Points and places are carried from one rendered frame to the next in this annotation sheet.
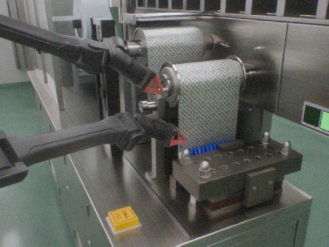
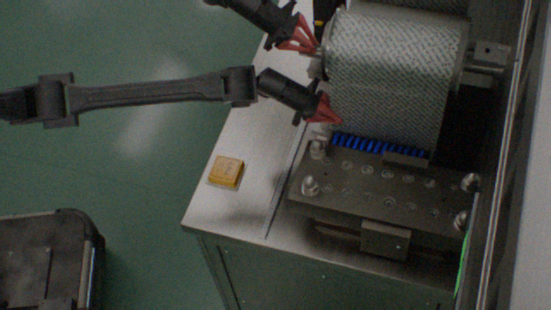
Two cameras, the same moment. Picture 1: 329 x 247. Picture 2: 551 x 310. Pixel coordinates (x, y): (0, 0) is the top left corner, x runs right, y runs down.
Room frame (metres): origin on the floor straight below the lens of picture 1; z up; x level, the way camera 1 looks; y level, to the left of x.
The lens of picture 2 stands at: (0.34, -0.63, 2.21)
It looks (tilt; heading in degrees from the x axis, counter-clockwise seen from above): 56 degrees down; 51
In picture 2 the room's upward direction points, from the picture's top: 9 degrees counter-clockwise
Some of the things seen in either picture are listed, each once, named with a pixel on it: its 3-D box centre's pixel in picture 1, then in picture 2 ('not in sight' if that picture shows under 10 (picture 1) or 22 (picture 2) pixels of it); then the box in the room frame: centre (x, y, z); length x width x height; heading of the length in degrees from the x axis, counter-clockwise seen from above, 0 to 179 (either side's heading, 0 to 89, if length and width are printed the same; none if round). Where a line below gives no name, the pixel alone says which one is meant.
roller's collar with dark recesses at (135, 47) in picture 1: (133, 48); not in sight; (1.25, 0.12, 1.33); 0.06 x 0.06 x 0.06; 26
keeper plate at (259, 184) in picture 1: (259, 187); (384, 241); (0.87, -0.29, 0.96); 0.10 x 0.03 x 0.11; 116
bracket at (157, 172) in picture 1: (154, 138); (323, 88); (1.05, 0.04, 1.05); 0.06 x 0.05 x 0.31; 116
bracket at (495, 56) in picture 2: (242, 65); (490, 53); (1.17, -0.28, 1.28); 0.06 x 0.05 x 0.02; 116
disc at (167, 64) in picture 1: (169, 84); (336, 40); (1.04, -0.01, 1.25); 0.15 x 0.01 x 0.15; 26
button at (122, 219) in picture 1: (123, 218); (225, 170); (0.79, 0.13, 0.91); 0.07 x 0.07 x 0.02; 26
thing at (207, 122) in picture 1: (208, 124); (384, 118); (1.04, -0.15, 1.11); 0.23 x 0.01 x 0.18; 116
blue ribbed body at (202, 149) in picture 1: (211, 149); (380, 148); (1.02, -0.16, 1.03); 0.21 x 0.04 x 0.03; 116
